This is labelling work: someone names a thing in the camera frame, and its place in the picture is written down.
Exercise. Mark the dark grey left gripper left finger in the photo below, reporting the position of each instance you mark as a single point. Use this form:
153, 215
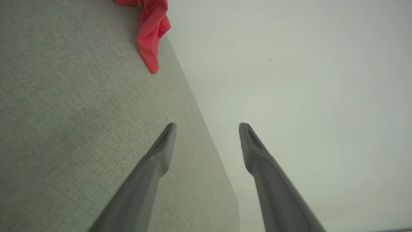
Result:
141, 193

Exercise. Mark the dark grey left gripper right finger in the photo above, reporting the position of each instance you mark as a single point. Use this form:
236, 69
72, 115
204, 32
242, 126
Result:
276, 199

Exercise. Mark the red shirt with white trim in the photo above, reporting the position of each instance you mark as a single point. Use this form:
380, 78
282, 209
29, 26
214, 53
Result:
151, 32

